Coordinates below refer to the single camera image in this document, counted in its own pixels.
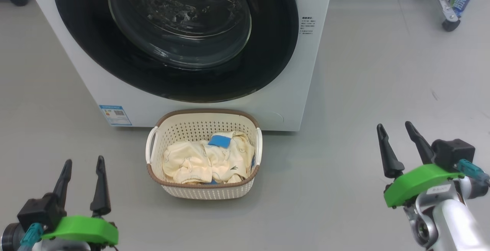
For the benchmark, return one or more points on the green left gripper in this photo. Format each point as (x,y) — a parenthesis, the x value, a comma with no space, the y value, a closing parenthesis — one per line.
(80,230)

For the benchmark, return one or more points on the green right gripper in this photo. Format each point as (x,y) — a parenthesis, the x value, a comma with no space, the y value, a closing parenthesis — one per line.
(417,182)

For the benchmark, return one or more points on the round dark washer door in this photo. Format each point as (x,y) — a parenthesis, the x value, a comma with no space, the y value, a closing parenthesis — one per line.
(95,52)

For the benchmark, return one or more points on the cream garment with blue patch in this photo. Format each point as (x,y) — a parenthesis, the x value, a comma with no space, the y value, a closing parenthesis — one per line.
(229,159)

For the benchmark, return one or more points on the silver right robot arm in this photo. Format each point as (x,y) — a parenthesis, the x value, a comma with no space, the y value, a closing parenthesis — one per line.
(455,220)

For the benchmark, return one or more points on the cream perforated laundry basket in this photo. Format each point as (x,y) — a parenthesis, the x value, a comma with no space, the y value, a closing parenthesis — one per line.
(199,191)

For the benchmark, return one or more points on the white front-load washing machine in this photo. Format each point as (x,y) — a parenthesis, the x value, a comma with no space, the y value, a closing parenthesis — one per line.
(298,90)

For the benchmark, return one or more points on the blue energy label sticker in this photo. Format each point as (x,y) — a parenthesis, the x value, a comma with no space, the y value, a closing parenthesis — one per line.
(115,115)

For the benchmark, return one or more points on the grey washer text label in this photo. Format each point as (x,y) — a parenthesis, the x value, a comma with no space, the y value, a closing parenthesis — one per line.
(307,25)

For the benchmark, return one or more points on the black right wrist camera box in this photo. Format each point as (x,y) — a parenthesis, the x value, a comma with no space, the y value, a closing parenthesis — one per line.
(453,153)

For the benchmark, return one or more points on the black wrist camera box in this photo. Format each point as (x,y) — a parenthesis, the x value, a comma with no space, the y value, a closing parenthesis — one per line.
(38,212)
(453,153)

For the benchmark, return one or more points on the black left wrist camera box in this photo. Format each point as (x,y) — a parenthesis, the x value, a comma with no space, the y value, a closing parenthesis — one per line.
(38,212)

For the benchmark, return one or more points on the metal cart frame with caster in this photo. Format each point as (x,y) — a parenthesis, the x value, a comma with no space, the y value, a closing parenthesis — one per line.
(446,8)

